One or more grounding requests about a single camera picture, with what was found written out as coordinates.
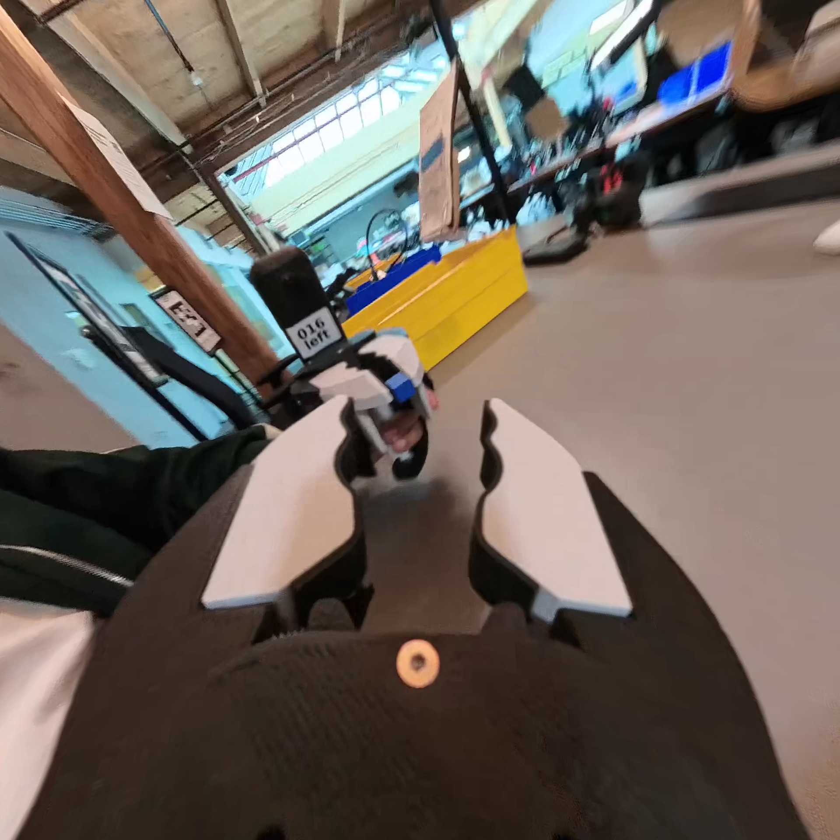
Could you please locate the brown cardboard sheet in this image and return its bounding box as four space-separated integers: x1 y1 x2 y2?
418 62 462 244

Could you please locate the framed black-white pattern picture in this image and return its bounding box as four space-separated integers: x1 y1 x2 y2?
150 289 224 357

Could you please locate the blue plastic bin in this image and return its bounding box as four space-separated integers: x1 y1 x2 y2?
344 244 442 317

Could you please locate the black cable loop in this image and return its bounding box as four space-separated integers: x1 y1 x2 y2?
364 209 412 278

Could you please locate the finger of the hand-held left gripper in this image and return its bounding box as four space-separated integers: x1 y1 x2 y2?
351 330 426 389
307 363 395 409

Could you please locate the cardboard box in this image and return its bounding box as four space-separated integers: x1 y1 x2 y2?
730 0 840 114

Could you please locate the person's left hand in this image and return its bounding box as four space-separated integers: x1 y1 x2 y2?
379 387 437 455

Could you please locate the black metal post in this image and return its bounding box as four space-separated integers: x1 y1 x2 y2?
428 0 521 225

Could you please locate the long black framed picture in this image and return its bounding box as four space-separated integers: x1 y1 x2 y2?
5 231 166 389

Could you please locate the flat black tray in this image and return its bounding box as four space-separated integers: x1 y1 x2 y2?
521 233 592 266

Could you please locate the yellow plastic bin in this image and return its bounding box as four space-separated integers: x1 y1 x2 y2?
341 226 530 372

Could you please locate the blue shelf bin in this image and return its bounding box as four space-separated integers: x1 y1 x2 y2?
656 41 733 101

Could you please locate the white paper notice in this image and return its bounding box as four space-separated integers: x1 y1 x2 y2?
62 95 173 221

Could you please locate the wooden beam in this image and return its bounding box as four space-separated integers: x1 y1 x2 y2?
0 13 278 396

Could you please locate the person's left forearm green sleeve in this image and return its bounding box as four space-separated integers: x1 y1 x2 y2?
0 423 284 618

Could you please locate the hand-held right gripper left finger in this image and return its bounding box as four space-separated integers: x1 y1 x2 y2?
200 392 376 627

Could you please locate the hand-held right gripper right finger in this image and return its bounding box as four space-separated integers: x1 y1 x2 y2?
467 397 635 627

